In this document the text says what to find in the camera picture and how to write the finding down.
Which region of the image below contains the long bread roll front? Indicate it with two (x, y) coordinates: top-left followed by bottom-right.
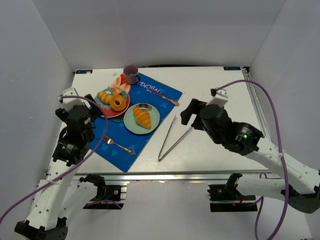
(132, 106), (152, 130)

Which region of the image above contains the long bread roll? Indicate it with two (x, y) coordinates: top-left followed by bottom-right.
(97, 91), (112, 105)
(132, 106), (152, 130)

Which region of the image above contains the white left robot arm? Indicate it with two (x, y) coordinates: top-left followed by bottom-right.
(14, 93), (105, 240)

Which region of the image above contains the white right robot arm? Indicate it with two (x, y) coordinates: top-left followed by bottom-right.
(180, 98), (320, 214)

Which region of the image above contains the long bread roll back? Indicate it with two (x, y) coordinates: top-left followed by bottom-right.
(97, 91), (112, 105)

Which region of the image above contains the red patterned plate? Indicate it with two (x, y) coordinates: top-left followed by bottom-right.
(94, 89), (131, 118)

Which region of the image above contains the orange donut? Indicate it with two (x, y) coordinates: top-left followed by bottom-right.
(109, 94), (126, 112)

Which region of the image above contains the gold fork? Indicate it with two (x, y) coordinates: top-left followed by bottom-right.
(103, 136), (136, 155)

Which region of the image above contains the green flower plate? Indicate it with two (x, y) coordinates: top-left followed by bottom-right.
(123, 103), (160, 135)

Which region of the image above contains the left black corner label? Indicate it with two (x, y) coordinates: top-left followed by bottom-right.
(75, 69), (93, 75)

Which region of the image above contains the black corner label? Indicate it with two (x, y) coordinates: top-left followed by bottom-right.
(223, 66), (241, 71)
(75, 69), (93, 75)

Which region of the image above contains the right black corner label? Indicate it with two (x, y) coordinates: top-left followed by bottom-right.
(223, 66), (241, 71)

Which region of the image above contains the purple mug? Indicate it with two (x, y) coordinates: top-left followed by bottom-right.
(123, 64), (141, 85)

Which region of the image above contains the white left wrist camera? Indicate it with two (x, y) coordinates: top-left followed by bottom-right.
(57, 87), (85, 112)

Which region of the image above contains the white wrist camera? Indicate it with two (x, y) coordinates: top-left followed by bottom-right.
(209, 88), (229, 108)
(57, 87), (85, 112)

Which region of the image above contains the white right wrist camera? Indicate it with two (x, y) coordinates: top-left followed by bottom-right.
(209, 88), (229, 108)

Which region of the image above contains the aluminium table frame rail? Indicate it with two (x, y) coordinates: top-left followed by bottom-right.
(241, 66), (271, 140)

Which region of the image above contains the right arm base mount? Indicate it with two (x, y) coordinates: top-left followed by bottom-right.
(207, 184), (258, 213)

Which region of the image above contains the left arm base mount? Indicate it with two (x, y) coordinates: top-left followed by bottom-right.
(83, 181), (127, 210)

